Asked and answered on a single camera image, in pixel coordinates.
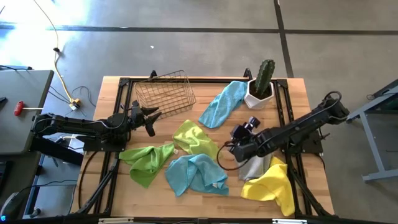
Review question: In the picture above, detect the yellow extension cable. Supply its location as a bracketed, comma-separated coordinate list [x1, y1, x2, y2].
[32, 0, 82, 110]

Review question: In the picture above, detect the white power box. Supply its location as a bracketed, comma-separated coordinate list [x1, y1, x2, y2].
[63, 134, 85, 154]

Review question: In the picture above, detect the green microfiber towel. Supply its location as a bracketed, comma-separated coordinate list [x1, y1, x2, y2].
[118, 142, 175, 189]

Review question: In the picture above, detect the lime microfiber towel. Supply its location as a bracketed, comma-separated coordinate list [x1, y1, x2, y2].
[172, 119, 220, 161]

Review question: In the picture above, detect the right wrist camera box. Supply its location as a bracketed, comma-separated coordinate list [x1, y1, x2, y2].
[247, 116, 261, 131]

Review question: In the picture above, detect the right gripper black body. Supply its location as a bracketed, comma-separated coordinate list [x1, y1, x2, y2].
[229, 123, 261, 147]

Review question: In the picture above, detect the green cactus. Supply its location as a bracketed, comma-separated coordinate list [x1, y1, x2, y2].
[254, 58, 276, 96]

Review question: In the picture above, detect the yellow cable plug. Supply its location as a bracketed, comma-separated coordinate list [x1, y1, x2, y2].
[68, 98, 82, 111]

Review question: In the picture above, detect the blue microfiber towel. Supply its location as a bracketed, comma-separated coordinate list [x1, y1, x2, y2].
[164, 153, 230, 197]
[198, 80, 249, 129]

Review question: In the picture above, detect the grey microfiber towel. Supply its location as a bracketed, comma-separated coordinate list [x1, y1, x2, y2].
[238, 152, 274, 182]

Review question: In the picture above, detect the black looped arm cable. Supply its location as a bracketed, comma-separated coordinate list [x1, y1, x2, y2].
[216, 141, 249, 171]

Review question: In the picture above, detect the white faceted plant pot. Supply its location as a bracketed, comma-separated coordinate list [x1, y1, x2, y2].
[243, 77, 275, 110]

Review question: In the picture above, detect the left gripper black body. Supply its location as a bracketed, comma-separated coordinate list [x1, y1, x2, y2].
[126, 100, 155, 138]

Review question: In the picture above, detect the red-handled T-handle tool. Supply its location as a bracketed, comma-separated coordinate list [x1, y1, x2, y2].
[13, 100, 44, 117]

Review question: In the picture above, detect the yellow microfiber towel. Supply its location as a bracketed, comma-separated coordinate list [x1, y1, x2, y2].
[241, 156, 295, 217]

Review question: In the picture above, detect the grey side table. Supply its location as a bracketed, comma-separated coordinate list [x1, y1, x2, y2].
[0, 68, 54, 156]

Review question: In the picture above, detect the grey metal table frame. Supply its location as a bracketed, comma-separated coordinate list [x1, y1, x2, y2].
[343, 79, 398, 183]

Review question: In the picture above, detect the wire mesh basket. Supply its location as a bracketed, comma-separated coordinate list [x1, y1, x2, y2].
[134, 70, 197, 120]

